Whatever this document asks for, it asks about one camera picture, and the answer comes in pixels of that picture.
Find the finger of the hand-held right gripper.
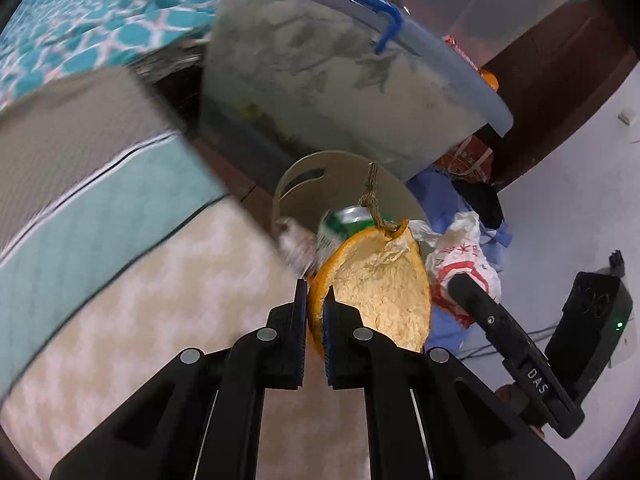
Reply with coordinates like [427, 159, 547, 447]
[446, 270, 587, 439]

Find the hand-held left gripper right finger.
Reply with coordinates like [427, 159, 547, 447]
[322, 291, 576, 480]

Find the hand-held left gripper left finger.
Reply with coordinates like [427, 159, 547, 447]
[50, 277, 308, 480]

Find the orange peel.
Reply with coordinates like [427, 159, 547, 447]
[307, 219, 433, 361]

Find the red white wrapper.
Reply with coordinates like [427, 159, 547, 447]
[276, 216, 321, 278]

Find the green drink can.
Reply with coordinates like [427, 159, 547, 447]
[315, 205, 376, 266]

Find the beige round trash bin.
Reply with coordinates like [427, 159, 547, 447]
[271, 149, 433, 281]

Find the person's right hand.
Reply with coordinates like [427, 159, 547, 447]
[495, 383, 547, 442]

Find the white red printed plastic bag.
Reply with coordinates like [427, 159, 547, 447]
[411, 210, 502, 330]

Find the black cloth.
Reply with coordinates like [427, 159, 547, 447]
[452, 180, 505, 231]

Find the blue cloth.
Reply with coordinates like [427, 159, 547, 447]
[406, 167, 515, 356]

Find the orange red printed bag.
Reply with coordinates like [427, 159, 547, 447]
[434, 135, 497, 183]

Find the dark wooden furniture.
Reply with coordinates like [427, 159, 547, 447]
[447, 0, 640, 193]

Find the clear storage box teal rim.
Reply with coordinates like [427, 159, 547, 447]
[350, 0, 592, 68]

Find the teal patterned blanket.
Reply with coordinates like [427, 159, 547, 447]
[0, 0, 226, 111]

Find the black cable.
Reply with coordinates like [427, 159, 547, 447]
[457, 325, 558, 362]

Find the clear storage box blue handle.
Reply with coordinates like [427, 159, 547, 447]
[199, 0, 515, 183]

